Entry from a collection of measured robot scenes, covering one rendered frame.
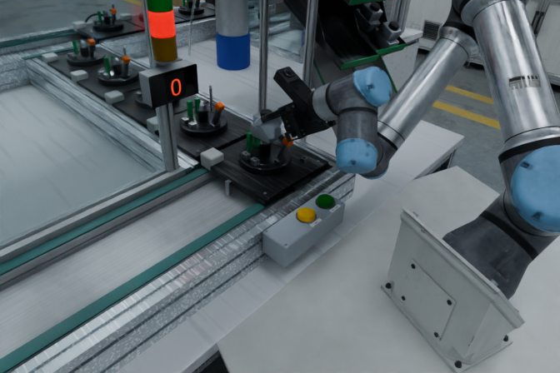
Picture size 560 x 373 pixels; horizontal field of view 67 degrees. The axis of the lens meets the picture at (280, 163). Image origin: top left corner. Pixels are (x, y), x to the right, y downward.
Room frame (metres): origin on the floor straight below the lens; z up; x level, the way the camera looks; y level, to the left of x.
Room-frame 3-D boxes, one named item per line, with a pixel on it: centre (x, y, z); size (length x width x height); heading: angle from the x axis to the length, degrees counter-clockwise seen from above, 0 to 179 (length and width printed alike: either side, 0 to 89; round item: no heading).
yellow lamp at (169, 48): (0.87, 0.25, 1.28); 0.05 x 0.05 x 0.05
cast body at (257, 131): (0.94, 0.05, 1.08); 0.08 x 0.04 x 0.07; 49
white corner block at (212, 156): (0.92, 0.18, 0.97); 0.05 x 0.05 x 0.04; 48
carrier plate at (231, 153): (0.93, 0.04, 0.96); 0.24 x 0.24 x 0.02; 48
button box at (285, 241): (0.72, -0.06, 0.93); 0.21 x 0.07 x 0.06; 138
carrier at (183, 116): (1.10, 0.23, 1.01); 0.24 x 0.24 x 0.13; 48
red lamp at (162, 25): (0.87, 0.25, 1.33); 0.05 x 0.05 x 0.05
